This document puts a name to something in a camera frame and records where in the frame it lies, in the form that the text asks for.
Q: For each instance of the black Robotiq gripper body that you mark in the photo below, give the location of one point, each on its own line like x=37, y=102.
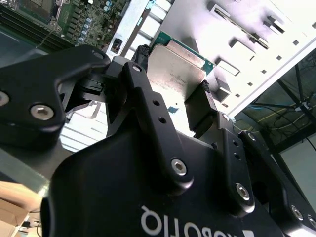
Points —
x=98, y=192

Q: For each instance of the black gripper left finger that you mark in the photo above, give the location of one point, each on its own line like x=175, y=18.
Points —
x=29, y=89

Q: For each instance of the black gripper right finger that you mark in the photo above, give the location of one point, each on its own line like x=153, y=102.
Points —
x=239, y=177

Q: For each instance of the silver green CPU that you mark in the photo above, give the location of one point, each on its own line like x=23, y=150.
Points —
x=172, y=64

